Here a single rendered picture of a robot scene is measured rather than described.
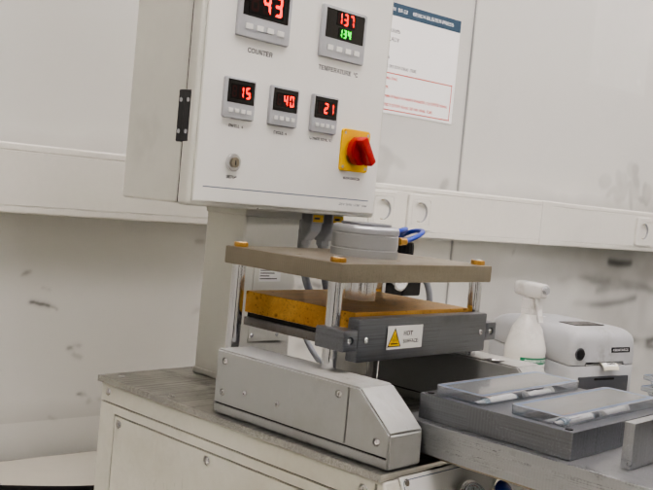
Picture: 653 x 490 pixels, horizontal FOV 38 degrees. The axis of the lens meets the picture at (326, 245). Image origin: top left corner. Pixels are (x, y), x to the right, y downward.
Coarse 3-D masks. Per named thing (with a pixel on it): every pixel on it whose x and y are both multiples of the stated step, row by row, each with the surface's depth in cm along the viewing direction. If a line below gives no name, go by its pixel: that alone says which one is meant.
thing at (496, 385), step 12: (528, 372) 103; (540, 372) 103; (444, 384) 91; (456, 384) 92; (468, 384) 93; (480, 384) 93; (492, 384) 94; (504, 384) 94; (516, 384) 95; (528, 384) 96; (540, 384) 96; (552, 384) 97
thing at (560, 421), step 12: (552, 396) 91; (648, 396) 95; (516, 408) 85; (528, 408) 84; (612, 408) 88; (624, 408) 90; (636, 408) 92; (540, 420) 83; (552, 420) 82; (564, 420) 82; (576, 420) 83; (588, 420) 84
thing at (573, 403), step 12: (564, 396) 91; (576, 396) 92; (588, 396) 92; (600, 396) 93; (612, 396) 94; (624, 396) 94; (636, 396) 95; (540, 408) 84; (552, 408) 85; (564, 408) 85; (576, 408) 86; (588, 408) 86; (600, 408) 87
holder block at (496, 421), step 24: (432, 408) 90; (456, 408) 88; (480, 408) 86; (504, 408) 87; (648, 408) 93; (480, 432) 86; (504, 432) 85; (528, 432) 83; (552, 432) 81; (576, 432) 80; (600, 432) 84; (576, 456) 81
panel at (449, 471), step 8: (424, 472) 89; (432, 472) 90; (440, 472) 91; (448, 472) 92; (456, 472) 92; (464, 472) 93; (472, 472) 94; (400, 480) 86; (408, 480) 87; (416, 480) 88; (424, 480) 89; (432, 480) 90; (440, 480) 90; (448, 480) 91; (456, 480) 92; (480, 480) 95; (488, 480) 96; (496, 480) 96; (400, 488) 86; (408, 488) 87; (416, 488) 88; (424, 488) 88; (432, 488) 89; (440, 488) 90; (448, 488) 91; (488, 488) 95; (496, 488) 95; (512, 488) 98; (520, 488) 99
